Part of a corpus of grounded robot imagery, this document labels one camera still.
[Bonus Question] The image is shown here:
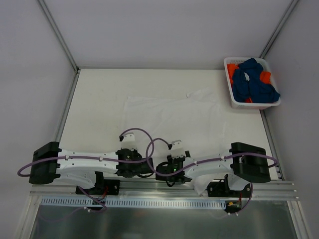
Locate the white t shirt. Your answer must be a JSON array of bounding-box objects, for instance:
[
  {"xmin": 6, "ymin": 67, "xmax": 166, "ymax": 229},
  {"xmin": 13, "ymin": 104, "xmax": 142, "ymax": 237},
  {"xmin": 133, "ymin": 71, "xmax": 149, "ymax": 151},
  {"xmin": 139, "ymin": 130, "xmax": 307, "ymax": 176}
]
[{"xmin": 121, "ymin": 86, "xmax": 229, "ymax": 197}]

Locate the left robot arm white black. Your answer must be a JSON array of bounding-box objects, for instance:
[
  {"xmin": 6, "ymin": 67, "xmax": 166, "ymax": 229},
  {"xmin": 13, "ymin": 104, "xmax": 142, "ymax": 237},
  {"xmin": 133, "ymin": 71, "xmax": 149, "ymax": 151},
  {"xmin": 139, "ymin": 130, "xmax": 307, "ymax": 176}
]
[{"xmin": 29, "ymin": 141, "xmax": 153, "ymax": 194}]

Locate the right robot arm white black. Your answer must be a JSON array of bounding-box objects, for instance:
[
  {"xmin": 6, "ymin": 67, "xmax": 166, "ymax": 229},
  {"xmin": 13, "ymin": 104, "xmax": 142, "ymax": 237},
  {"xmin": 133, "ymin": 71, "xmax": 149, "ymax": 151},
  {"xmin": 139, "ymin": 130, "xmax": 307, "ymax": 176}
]
[{"xmin": 156, "ymin": 140, "xmax": 271, "ymax": 197}]

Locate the white plastic laundry basket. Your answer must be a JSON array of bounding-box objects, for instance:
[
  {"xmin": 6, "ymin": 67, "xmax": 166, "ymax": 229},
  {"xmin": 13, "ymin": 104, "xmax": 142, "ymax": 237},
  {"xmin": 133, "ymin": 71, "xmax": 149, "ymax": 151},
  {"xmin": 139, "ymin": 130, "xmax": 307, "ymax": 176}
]
[{"xmin": 224, "ymin": 57, "xmax": 281, "ymax": 110}]

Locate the blue t shirt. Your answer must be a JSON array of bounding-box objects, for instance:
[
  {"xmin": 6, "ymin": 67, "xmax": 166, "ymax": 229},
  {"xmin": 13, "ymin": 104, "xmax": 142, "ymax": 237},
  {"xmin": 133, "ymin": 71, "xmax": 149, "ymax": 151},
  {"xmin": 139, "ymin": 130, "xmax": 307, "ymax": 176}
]
[{"xmin": 232, "ymin": 57, "xmax": 281, "ymax": 104}]

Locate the orange t shirt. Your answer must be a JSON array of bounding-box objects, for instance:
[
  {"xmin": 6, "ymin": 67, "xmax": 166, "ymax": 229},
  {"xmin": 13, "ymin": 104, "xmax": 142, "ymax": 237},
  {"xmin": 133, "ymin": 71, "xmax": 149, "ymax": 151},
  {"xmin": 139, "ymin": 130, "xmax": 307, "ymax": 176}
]
[{"xmin": 226, "ymin": 63, "xmax": 272, "ymax": 103}]

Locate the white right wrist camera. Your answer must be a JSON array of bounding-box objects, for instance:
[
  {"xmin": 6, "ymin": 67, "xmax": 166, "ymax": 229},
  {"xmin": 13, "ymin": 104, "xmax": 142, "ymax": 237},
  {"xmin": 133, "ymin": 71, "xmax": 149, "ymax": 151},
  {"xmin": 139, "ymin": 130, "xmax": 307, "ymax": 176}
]
[{"xmin": 169, "ymin": 140, "xmax": 186, "ymax": 159}]

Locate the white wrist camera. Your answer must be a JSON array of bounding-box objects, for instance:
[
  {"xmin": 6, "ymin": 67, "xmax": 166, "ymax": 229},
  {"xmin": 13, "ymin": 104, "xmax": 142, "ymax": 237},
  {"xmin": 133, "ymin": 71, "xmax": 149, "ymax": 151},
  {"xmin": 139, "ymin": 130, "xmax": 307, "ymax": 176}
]
[
  {"xmin": 119, "ymin": 133, "xmax": 135, "ymax": 143},
  {"xmin": 169, "ymin": 140, "xmax": 186, "ymax": 159}
]

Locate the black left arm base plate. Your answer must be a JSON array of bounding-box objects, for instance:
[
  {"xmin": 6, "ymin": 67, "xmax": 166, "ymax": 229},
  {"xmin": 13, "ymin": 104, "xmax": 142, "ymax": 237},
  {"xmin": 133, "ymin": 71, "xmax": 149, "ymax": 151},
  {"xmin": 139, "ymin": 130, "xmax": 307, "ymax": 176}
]
[{"xmin": 84, "ymin": 178, "xmax": 120, "ymax": 196}]

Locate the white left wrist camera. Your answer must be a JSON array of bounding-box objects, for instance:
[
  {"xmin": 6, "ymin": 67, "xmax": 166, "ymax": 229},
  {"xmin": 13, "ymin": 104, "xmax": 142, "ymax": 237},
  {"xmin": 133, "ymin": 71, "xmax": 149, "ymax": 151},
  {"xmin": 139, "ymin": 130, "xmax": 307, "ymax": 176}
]
[{"xmin": 119, "ymin": 133, "xmax": 135, "ymax": 143}]

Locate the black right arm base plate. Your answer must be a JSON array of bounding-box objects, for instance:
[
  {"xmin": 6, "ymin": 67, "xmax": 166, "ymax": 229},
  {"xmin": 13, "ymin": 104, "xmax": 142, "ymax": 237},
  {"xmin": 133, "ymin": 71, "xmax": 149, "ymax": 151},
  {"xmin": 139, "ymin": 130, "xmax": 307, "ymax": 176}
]
[{"xmin": 206, "ymin": 180, "xmax": 252, "ymax": 198}]

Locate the white slotted cable duct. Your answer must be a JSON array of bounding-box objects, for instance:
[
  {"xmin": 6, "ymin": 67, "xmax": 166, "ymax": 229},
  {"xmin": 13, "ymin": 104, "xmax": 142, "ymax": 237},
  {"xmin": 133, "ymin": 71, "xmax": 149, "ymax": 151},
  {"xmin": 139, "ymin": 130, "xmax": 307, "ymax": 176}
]
[{"xmin": 41, "ymin": 197, "xmax": 226, "ymax": 210}]

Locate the aluminium mounting rail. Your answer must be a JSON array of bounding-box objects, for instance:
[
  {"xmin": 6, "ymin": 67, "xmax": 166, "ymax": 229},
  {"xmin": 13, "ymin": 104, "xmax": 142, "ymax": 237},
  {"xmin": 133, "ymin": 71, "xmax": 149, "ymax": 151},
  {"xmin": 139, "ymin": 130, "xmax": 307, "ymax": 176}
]
[{"xmin": 30, "ymin": 178, "xmax": 300, "ymax": 201}]

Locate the aluminium frame post left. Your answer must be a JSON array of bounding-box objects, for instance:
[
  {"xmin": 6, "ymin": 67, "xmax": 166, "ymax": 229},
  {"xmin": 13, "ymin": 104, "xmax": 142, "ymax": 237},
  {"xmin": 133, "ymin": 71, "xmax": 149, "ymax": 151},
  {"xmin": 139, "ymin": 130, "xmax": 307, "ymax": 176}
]
[{"xmin": 36, "ymin": 0, "xmax": 79, "ymax": 73}]

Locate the aluminium frame post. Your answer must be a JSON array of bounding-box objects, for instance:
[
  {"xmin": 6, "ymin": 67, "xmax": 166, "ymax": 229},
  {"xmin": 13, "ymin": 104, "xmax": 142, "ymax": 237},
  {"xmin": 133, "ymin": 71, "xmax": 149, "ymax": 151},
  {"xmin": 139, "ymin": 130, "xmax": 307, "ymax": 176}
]
[
  {"xmin": 36, "ymin": 0, "xmax": 79, "ymax": 73},
  {"xmin": 259, "ymin": 0, "xmax": 300, "ymax": 59}
]

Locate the aluminium frame post right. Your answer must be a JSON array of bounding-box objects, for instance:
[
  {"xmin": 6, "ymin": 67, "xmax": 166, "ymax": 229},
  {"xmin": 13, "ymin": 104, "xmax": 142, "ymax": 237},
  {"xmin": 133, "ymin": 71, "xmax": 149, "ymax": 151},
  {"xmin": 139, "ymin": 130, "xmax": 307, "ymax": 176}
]
[{"xmin": 259, "ymin": 0, "xmax": 300, "ymax": 59}]

